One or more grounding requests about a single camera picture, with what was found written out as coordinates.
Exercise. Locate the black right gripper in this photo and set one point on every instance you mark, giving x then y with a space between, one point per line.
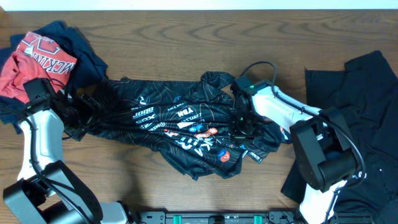
236 135

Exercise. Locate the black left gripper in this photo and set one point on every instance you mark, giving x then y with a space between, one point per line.
91 109

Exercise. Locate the black printed cycling jersey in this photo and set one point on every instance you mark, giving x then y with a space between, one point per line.
187 122

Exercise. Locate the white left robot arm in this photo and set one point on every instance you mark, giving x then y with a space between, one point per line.
47 191

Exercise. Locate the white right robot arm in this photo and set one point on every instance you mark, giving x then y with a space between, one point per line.
325 152

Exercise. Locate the navy blue t-shirt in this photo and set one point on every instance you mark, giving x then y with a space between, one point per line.
89 69

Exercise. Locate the red printed t-shirt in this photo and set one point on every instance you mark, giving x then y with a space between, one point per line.
36 56

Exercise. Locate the plain black shirt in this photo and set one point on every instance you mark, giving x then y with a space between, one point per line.
366 93

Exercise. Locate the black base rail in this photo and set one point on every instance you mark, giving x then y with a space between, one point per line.
270 217

